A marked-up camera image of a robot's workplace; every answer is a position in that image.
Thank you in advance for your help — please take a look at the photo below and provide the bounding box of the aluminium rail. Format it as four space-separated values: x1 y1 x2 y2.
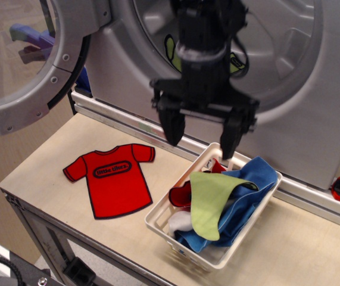
71 91 340 225

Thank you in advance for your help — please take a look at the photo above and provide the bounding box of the red felt t-shirt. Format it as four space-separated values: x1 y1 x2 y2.
63 144 155 220

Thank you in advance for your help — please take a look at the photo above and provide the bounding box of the white plastic laundry basket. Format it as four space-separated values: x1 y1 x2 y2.
145 143 282 271

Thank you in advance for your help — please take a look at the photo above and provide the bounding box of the grey toy washing machine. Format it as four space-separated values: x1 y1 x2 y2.
86 1 340 188

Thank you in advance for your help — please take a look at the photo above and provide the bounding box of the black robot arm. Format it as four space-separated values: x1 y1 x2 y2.
150 1 260 160

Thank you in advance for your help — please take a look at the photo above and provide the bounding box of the red felt garment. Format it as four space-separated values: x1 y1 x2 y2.
169 158 227 208

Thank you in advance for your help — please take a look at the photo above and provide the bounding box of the green felt garment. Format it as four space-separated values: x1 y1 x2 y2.
190 172 259 241

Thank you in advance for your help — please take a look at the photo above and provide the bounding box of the blue plastic handle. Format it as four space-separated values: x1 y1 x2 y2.
9 23 55 49

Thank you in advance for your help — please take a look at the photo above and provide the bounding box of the metal table frame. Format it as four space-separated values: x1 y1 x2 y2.
1 188 171 285

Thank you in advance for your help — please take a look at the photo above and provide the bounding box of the black cable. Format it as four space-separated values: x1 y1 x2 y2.
0 255 24 286

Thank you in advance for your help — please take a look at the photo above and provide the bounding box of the round grey washer door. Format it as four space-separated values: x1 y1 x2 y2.
0 1 111 136

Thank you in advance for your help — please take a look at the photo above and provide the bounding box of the blue cloth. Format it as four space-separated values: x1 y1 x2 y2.
169 157 277 253

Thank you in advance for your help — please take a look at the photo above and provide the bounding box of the white cloth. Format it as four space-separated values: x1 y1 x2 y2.
168 211 193 237

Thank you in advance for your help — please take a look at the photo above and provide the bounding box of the green felt sock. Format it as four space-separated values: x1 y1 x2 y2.
164 34 249 77

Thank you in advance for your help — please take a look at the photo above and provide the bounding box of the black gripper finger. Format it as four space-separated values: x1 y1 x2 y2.
158 109 185 146
220 114 245 160

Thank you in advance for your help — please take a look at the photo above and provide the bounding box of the black bracket with bolt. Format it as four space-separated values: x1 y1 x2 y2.
9 251 63 286

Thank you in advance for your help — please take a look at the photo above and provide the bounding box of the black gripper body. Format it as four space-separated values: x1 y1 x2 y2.
150 56 259 131

